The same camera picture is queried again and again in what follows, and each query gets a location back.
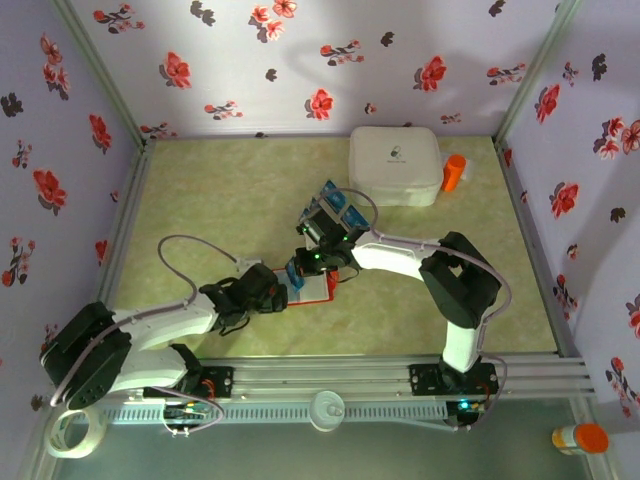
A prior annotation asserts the red card holder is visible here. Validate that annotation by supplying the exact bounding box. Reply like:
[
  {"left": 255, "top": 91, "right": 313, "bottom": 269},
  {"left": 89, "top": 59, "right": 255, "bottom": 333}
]
[{"left": 272, "top": 267, "right": 341, "bottom": 306}]

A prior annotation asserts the teal plastic card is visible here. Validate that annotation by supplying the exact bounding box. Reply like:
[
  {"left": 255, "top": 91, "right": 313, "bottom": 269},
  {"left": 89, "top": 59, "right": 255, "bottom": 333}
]
[{"left": 344, "top": 203, "right": 370, "bottom": 230}]

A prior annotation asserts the clear acrylic card stand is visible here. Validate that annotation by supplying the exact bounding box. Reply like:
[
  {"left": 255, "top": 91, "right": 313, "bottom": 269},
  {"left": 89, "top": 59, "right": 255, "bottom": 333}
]
[{"left": 298, "top": 178, "right": 371, "bottom": 231}]

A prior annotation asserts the white zip case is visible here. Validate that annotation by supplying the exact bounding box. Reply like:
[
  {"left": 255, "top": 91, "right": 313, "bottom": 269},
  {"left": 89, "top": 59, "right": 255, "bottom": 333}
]
[{"left": 348, "top": 125, "right": 445, "bottom": 207}]

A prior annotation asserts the white round lid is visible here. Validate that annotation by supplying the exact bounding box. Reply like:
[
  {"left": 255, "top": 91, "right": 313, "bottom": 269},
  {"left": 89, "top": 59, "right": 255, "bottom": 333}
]
[{"left": 308, "top": 390, "right": 346, "bottom": 432}]

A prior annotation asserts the green controller board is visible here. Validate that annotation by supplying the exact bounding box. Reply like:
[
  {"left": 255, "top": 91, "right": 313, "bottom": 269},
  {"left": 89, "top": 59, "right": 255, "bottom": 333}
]
[
  {"left": 163, "top": 398, "right": 210, "bottom": 422},
  {"left": 446, "top": 397, "right": 487, "bottom": 432}
]

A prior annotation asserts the orange pill bottle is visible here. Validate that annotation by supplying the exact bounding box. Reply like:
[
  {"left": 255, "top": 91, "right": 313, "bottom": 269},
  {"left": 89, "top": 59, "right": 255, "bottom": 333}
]
[{"left": 440, "top": 154, "right": 468, "bottom": 193}]

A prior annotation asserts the clear tape roll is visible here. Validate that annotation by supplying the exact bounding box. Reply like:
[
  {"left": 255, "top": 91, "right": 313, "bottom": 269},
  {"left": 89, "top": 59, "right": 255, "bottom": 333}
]
[{"left": 44, "top": 407, "right": 108, "bottom": 460}]

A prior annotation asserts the bottle with orange lid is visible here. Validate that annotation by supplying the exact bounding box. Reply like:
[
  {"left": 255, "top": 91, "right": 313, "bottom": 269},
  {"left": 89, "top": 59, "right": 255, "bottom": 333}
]
[{"left": 551, "top": 422, "right": 610, "bottom": 457}]

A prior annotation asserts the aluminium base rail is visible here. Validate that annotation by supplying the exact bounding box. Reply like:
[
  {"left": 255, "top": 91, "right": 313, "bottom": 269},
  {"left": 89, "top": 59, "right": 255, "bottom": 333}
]
[{"left": 49, "top": 352, "right": 596, "bottom": 401}]

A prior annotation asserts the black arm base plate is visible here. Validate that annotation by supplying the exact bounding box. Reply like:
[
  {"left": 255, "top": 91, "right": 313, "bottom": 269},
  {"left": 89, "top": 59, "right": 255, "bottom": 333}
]
[
  {"left": 408, "top": 363, "right": 500, "bottom": 397},
  {"left": 142, "top": 366, "right": 236, "bottom": 400}
]

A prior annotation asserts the lavender left arm cable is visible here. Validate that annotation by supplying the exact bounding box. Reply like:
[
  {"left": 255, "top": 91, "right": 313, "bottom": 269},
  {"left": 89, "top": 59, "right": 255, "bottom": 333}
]
[{"left": 49, "top": 233, "right": 241, "bottom": 407}]

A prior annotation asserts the slotted grey cable duct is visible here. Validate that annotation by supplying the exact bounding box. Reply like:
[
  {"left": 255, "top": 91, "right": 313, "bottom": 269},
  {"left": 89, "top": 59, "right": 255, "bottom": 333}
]
[{"left": 107, "top": 402, "right": 449, "bottom": 426}]

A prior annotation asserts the lavender base cable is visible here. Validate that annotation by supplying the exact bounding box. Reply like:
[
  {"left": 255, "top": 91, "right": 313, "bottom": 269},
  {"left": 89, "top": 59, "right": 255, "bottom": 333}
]
[
  {"left": 447, "top": 357, "right": 510, "bottom": 434},
  {"left": 149, "top": 384, "right": 226, "bottom": 437}
]

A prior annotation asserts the aluminium side rail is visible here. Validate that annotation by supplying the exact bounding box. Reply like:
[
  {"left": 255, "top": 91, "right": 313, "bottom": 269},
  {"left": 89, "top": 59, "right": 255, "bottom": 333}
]
[
  {"left": 94, "top": 140, "right": 157, "bottom": 306},
  {"left": 493, "top": 139, "right": 584, "bottom": 357}
]

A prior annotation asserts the aluminium frame post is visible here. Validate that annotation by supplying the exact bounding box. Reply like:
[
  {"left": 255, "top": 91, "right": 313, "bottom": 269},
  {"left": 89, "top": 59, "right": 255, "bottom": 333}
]
[
  {"left": 49, "top": 0, "right": 157, "bottom": 151},
  {"left": 492, "top": 0, "right": 586, "bottom": 146}
]

